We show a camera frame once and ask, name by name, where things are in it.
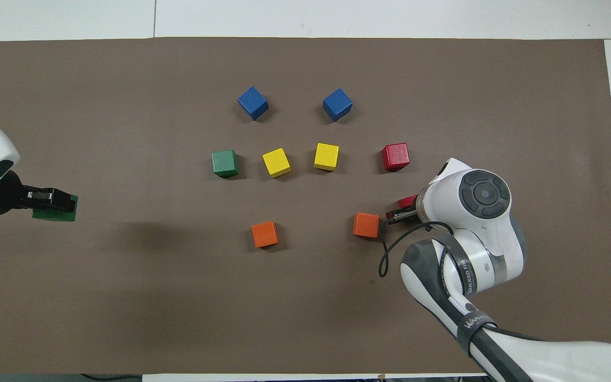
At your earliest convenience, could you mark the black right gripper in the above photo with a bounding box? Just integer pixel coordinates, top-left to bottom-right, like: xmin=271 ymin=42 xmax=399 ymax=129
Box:
xmin=386 ymin=199 xmax=429 ymax=224

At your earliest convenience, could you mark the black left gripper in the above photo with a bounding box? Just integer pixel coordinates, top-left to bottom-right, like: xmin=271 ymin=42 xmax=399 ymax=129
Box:
xmin=19 ymin=186 xmax=76 ymax=213

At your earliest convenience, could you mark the green wooden cube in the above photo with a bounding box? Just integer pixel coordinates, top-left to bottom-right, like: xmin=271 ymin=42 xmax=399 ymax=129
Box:
xmin=32 ymin=195 xmax=78 ymax=222
xmin=212 ymin=150 xmax=240 ymax=178

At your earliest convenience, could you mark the orange wooden cube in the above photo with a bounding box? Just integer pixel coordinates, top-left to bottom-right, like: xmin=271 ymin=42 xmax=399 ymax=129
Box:
xmin=251 ymin=221 xmax=279 ymax=248
xmin=353 ymin=212 xmax=380 ymax=238

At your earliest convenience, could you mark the yellow wooden cube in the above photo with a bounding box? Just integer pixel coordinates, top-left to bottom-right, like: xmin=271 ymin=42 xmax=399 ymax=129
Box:
xmin=314 ymin=143 xmax=339 ymax=171
xmin=262 ymin=148 xmax=292 ymax=178

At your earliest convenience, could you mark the blue wooden cube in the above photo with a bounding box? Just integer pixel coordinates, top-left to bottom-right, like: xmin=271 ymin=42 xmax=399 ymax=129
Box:
xmin=238 ymin=86 xmax=269 ymax=121
xmin=322 ymin=88 xmax=353 ymax=123

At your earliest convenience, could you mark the brown table mat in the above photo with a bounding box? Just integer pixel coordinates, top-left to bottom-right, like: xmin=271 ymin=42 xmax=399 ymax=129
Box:
xmin=0 ymin=37 xmax=611 ymax=375

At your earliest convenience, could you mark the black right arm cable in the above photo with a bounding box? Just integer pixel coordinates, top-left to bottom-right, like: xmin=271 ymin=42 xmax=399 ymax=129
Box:
xmin=378 ymin=219 xmax=497 ymax=332

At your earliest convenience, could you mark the black velcro cable strap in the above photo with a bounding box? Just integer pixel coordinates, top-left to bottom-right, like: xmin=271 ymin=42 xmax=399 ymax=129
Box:
xmin=456 ymin=312 xmax=498 ymax=346
xmin=441 ymin=235 xmax=479 ymax=296

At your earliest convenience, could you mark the black floor cable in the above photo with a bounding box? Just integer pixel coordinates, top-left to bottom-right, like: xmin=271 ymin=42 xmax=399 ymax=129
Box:
xmin=80 ymin=374 xmax=143 ymax=382

